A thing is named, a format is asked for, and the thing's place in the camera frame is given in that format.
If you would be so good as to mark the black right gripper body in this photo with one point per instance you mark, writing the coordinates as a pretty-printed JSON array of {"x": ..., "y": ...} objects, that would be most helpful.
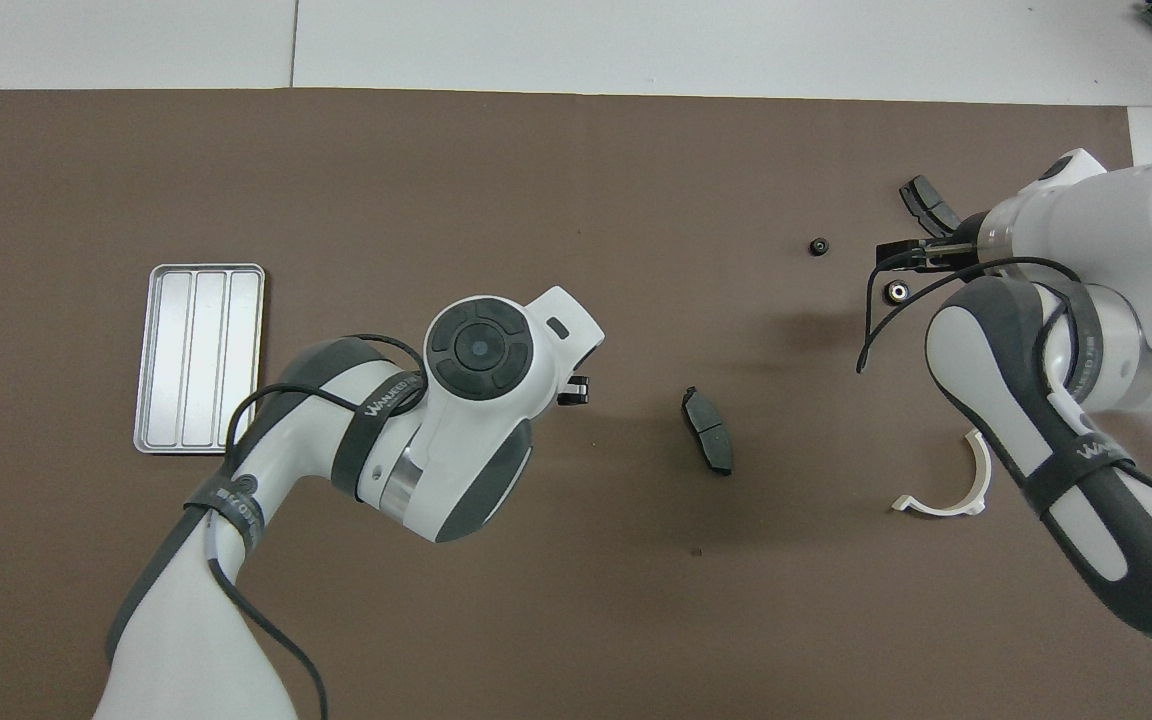
[{"x": 906, "y": 254}]

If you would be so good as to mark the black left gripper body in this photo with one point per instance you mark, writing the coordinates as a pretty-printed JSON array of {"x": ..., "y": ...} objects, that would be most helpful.
[{"x": 586, "y": 360}]

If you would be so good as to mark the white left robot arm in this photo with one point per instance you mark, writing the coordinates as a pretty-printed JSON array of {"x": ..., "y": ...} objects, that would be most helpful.
[{"x": 476, "y": 400}]

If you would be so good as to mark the small black bearing gear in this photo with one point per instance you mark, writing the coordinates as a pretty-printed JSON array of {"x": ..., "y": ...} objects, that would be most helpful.
[{"x": 818, "y": 246}]

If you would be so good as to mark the silver metal tray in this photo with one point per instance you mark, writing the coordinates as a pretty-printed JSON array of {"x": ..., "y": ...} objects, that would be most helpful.
[{"x": 198, "y": 360}]

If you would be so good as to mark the brown paper table mat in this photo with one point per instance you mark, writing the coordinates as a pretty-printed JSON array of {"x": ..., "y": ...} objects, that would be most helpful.
[{"x": 436, "y": 200}]

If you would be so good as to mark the white curved plastic bracket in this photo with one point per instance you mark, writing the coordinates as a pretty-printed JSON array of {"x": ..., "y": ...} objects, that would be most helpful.
[{"x": 936, "y": 510}]

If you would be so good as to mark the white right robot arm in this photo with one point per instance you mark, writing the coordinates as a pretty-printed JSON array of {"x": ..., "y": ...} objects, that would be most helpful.
[{"x": 1086, "y": 240}]

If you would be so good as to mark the dark grey brake pad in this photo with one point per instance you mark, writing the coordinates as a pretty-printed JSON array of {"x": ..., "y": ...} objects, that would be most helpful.
[
  {"x": 926, "y": 200},
  {"x": 708, "y": 432}
]

